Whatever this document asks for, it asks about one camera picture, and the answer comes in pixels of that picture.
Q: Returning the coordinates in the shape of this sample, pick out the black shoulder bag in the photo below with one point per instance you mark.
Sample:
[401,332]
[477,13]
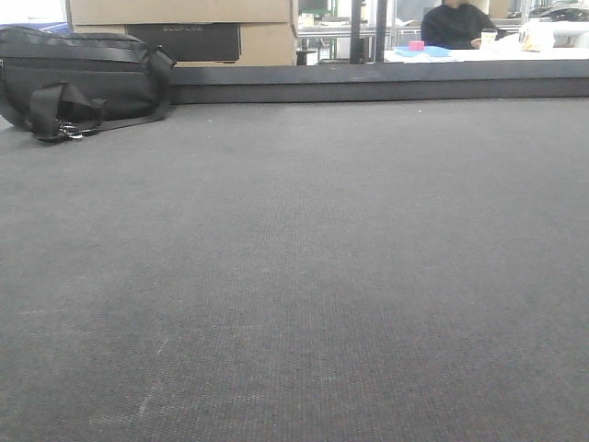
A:
[66,86]

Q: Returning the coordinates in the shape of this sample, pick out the light blue tray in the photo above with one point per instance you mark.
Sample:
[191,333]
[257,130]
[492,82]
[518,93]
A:
[426,51]

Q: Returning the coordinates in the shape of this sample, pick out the lower cardboard box black label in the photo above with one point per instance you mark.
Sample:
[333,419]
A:
[213,44]

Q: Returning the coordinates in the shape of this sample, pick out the person in black top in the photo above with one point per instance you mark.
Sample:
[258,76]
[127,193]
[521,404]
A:
[456,25]

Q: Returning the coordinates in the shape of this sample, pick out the paper coffee cup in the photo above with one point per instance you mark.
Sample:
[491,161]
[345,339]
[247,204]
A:
[487,39]

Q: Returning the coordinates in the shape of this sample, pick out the upper cardboard box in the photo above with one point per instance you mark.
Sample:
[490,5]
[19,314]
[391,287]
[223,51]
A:
[95,12]

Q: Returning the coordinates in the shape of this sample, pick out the white plastic bag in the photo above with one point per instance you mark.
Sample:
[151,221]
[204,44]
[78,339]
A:
[536,36]

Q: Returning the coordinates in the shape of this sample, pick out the black vertical post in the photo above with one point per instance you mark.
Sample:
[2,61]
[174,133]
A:
[380,30]

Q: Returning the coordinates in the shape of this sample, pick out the black conveyor side rail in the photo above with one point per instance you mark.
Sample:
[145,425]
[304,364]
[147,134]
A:
[516,79]

